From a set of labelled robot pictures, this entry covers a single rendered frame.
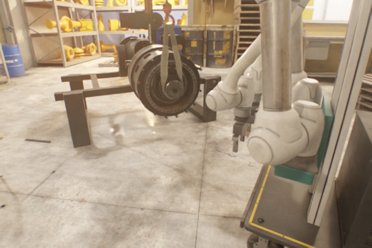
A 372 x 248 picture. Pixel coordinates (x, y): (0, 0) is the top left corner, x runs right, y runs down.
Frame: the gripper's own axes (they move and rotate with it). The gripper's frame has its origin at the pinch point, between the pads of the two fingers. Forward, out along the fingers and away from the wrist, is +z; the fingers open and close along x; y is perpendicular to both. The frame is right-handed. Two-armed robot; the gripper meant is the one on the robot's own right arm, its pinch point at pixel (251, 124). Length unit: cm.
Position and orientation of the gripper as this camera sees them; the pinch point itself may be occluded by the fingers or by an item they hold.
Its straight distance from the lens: 153.4
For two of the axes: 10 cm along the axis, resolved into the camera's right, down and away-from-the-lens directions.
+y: 8.7, 1.7, -4.6
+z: 0.0, 9.4, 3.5
